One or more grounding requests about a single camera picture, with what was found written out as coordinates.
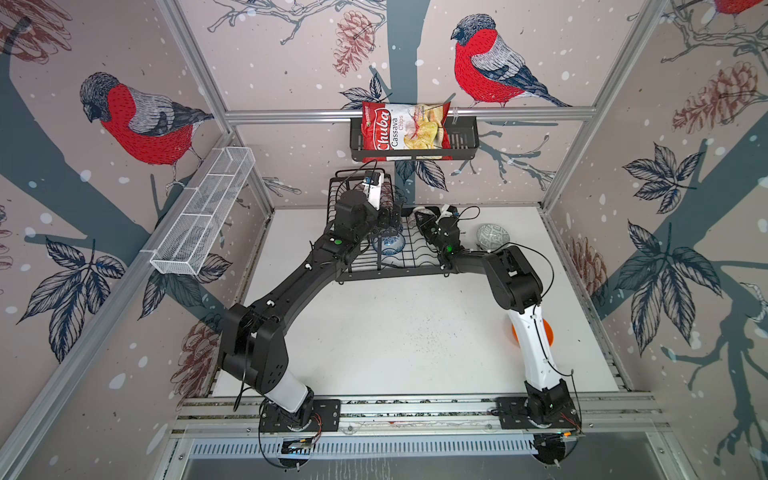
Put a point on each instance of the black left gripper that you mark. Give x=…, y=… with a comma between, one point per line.
x=355, y=192

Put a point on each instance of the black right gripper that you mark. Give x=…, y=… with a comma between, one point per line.
x=423, y=229

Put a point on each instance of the blue triangle patterned bowl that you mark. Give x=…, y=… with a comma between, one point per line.
x=389, y=220

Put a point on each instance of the blue floral ceramic bowl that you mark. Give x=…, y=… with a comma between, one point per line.
x=388, y=245

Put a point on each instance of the black wire dish rack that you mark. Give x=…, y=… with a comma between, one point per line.
x=418, y=258

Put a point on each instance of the green patterned ceramic bowl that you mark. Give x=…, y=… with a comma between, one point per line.
x=491, y=236

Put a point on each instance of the orange plastic bowl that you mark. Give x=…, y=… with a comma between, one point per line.
x=547, y=329

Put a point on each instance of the white perforated strainer bowl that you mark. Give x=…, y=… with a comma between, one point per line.
x=424, y=214

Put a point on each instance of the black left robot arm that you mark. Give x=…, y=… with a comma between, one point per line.
x=252, y=341

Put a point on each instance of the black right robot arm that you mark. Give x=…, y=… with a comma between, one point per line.
x=517, y=289

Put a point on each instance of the red cassava chips bag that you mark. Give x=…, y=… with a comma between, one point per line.
x=390, y=127

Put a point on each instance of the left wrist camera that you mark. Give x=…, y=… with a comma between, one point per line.
x=372, y=187

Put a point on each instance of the black wall shelf basket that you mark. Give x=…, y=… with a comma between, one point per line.
x=461, y=133

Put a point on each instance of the white wire mesh shelf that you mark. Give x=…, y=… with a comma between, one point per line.
x=186, y=246

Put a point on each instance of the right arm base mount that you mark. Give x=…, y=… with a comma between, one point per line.
x=517, y=413

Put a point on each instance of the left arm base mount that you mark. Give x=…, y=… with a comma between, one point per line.
x=316, y=415

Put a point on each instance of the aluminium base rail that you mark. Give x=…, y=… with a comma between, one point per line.
x=600, y=412

